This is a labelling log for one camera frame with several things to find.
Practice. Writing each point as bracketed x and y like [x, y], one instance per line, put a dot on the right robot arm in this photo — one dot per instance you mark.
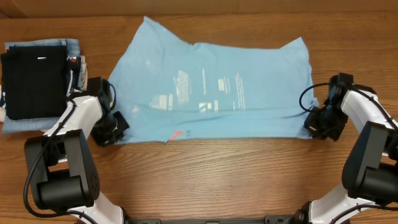
[366, 181]

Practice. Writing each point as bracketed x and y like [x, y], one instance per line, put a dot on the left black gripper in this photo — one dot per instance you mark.
[122, 126]

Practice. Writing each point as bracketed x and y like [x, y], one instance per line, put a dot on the light blue printed t-shirt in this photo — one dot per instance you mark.
[168, 89]

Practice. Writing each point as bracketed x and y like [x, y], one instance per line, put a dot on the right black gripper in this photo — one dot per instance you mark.
[311, 126]

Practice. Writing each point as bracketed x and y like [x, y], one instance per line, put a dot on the folded blue jeans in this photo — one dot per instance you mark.
[76, 81]

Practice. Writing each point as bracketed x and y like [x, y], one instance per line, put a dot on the folded black printed garment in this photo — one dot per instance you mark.
[73, 81]

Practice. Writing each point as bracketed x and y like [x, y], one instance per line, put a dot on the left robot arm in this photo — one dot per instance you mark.
[62, 176]

